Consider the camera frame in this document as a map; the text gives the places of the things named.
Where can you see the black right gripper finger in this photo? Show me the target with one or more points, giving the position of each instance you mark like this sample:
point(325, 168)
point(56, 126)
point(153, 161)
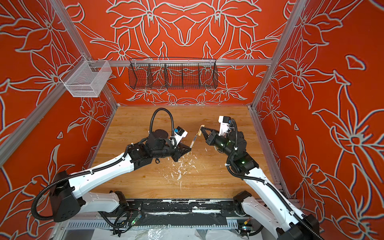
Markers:
point(204, 129)
point(206, 136)

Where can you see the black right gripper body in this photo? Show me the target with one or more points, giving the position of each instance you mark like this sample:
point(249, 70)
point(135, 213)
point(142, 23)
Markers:
point(214, 135)

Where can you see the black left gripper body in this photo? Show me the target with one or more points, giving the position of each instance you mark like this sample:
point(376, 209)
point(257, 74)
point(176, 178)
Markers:
point(177, 151)

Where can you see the beige pen cap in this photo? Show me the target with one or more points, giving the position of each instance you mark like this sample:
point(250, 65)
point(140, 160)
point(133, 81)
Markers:
point(200, 130)

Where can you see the beige pen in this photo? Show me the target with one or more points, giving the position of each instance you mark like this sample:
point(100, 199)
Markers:
point(193, 141)

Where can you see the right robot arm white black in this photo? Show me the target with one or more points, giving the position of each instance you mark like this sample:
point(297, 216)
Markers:
point(281, 220)

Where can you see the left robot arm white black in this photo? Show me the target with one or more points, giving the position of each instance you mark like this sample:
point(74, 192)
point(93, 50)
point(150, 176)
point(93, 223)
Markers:
point(71, 194)

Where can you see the clear mesh bin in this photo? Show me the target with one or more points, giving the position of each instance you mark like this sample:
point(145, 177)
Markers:
point(86, 79)

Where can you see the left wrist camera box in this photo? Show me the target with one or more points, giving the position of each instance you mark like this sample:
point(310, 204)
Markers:
point(179, 134)

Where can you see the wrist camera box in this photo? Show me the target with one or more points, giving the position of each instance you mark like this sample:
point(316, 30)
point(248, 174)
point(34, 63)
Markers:
point(179, 134)
point(225, 123)

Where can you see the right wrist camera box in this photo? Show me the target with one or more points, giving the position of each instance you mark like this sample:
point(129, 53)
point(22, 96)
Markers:
point(225, 123)

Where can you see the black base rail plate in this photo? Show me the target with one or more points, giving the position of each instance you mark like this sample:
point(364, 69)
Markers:
point(221, 207)

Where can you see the black wire basket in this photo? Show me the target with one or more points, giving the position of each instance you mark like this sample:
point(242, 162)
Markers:
point(173, 74)

